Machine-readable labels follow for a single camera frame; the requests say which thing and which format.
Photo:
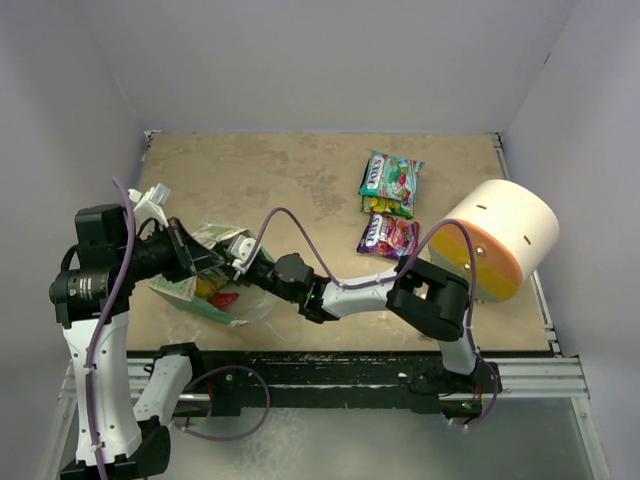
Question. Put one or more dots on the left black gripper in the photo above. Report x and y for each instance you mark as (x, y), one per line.
(190, 256)

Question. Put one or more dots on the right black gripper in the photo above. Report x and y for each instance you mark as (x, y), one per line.
(245, 277)

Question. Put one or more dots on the green patterned paper bag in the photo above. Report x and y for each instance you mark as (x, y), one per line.
(252, 306)

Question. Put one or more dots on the red snack packet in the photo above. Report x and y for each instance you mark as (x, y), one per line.
(222, 300)

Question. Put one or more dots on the purple Fox's candy bag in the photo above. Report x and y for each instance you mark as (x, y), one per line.
(389, 237)

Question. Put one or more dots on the green yellow Fox's candy bag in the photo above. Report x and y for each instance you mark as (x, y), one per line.
(372, 204)

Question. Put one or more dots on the teal pink snack packet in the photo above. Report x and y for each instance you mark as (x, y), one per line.
(391, 177)

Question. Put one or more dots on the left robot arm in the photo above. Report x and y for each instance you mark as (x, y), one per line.
(117, 247)

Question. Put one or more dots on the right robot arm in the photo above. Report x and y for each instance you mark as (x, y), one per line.
(434, 301)

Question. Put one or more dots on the large cream cylinder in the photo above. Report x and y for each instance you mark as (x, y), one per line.
(512, 230)

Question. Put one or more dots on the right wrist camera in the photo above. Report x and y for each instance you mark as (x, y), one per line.
(242, 250)

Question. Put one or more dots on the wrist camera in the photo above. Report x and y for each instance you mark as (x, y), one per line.
(150, 200)
(242, 250)

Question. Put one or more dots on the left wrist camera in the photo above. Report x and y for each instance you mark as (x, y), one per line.
(150, 200)

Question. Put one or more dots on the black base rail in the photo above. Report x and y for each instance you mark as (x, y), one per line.
(229, 381)

